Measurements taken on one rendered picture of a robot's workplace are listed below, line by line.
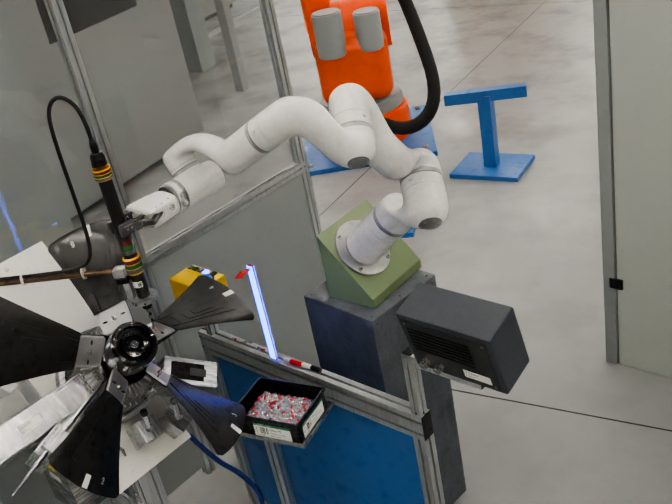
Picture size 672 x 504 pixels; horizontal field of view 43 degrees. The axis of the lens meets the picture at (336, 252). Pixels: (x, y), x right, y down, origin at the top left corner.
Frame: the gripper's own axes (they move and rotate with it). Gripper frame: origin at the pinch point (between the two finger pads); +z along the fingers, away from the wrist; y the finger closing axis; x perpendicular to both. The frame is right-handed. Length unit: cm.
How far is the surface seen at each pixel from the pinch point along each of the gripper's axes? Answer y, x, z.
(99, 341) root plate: 1.8, -25.1, 14.6
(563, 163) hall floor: 74, -146, -352
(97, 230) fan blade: 17.2, -5.9, -3.0
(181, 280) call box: 32, -42, -33
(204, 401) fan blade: -14.7, -47.2, 1.3
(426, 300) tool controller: -63, -25, -34
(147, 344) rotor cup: -6.5, -28.3, 6.9
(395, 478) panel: -40, -93, -36
